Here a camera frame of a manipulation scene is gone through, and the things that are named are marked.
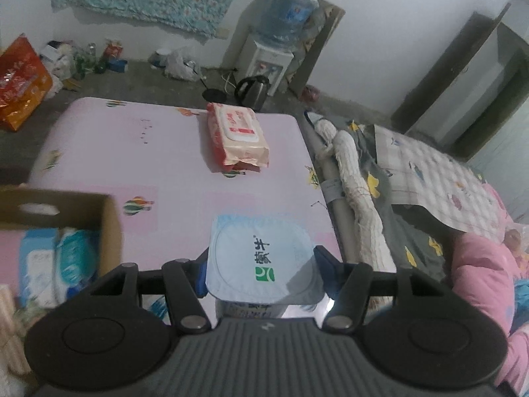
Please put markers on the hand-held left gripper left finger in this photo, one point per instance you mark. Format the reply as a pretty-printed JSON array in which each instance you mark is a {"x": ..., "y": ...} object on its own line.
[{"x": 202, "y": 273}]

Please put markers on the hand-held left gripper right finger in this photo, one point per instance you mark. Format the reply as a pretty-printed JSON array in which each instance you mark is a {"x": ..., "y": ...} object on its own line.
[{"x": 328, "y": 269}]

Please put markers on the white yogurt cup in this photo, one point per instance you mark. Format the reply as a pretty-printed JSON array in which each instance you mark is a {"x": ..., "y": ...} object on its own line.
[{"x": 256, "y": 256}]

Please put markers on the brown cardboard box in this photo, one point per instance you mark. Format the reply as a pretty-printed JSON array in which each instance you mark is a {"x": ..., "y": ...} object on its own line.
[{"x": 107, "y": 231}]

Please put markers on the blue white plastic pack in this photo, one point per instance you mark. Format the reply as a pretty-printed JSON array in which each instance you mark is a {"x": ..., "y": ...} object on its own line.
[{"x": 76, "y": 260}]

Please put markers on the light blue mask box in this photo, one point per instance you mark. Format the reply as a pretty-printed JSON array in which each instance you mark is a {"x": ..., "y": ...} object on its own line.
[{"x": 37, "y": 264}]

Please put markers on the white knit blanket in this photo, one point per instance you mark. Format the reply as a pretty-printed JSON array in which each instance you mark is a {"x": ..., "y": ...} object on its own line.
[{"x": 359, "y": 198}]

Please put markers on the grey quilt yellow prints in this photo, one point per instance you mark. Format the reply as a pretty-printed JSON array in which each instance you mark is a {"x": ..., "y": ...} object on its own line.
[{"x": 413, "y": 235}]

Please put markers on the pink printed bed sheet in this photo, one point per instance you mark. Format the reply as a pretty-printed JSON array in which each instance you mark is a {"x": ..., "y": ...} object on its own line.
[{"x": 165, "y": 165}]

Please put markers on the pink wet wipes pack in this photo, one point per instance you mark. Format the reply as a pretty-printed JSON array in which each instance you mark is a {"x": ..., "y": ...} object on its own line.
[{"x": 235, "y": 136}]

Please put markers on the checkered blanket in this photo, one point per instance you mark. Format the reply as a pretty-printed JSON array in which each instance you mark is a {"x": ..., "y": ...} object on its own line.
[{"x": 434, "y": 173}]

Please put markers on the pink quilt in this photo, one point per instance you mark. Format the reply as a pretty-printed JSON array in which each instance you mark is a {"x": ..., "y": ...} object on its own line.
[{"x": 483, "y": 281}]

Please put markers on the small red object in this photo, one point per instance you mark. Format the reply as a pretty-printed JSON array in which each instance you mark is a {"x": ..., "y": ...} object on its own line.
[{"x": 312, "y": 92}]

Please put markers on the black kettle base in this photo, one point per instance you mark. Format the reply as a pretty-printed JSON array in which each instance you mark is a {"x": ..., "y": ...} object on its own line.
[{"x": 215, "y": 94}]

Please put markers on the black electric kettle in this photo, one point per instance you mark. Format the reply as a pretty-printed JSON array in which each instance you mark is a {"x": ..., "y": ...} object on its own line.
[{"x": 254, "y": 93}]

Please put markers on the crumpled white plastic bag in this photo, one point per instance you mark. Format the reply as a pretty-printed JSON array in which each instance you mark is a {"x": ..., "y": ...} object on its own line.
[{"x": 179, "y": 64}]

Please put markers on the white water dispenser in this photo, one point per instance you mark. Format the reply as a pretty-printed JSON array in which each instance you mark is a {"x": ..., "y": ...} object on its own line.
[{"x": 268, "y": 64}]

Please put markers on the white bowl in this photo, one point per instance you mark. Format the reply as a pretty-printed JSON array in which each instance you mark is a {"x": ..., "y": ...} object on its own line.
[{"x": 159, "y": 58}]

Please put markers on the small blue box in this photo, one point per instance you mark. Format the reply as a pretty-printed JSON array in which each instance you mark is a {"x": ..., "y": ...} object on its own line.
[{"x": 118, "y": 65}]

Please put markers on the grey wooden door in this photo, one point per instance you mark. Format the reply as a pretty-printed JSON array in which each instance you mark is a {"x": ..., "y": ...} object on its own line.
[{"x": 487, "y": 91}]

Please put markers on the green glass bottles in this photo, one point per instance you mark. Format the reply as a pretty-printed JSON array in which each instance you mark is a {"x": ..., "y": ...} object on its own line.
[{"x": 86, "y": 62}]

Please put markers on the small red package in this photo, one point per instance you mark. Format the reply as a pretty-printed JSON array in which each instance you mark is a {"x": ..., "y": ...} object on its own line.
[{"x": 112, "y": 49}]

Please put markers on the blue water dispenser bottle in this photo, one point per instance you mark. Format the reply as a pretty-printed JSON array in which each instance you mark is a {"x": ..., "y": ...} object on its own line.
[{"x": 289, "y": 14}]

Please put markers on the white paper clutter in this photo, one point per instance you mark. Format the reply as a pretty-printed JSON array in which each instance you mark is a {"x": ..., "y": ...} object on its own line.
[{"x": 56, "y": 58}]

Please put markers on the red orange snack bag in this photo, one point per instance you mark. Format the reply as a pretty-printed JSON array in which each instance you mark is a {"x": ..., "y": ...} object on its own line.
[{"x": 22, "y": 82}]

